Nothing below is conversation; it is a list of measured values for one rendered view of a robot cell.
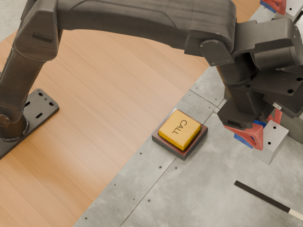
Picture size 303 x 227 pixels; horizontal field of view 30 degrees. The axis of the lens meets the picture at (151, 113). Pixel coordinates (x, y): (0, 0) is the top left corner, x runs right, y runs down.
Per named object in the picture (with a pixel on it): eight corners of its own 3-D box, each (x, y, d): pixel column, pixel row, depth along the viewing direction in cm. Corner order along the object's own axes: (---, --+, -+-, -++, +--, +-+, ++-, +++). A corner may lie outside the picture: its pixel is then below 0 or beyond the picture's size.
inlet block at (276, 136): (205, 126, 101) (207, 111, 96) (220, 106, 103) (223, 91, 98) (268, 165, 97) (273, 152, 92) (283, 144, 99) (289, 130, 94)
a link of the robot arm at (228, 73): (268, 59, 86) (254, 24, 82) (264, 84, 83) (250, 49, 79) (225, 66, 90) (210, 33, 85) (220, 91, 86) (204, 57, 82)
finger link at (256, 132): (291, 133, 94) (276, 93, 88) (268, 164, 91) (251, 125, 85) (258, 123, 98) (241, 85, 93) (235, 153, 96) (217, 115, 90)
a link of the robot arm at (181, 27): (241, -9, 78) (23, -47, 77) (237, 43, 74) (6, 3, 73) (222, 43, 89) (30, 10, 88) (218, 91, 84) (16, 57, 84)
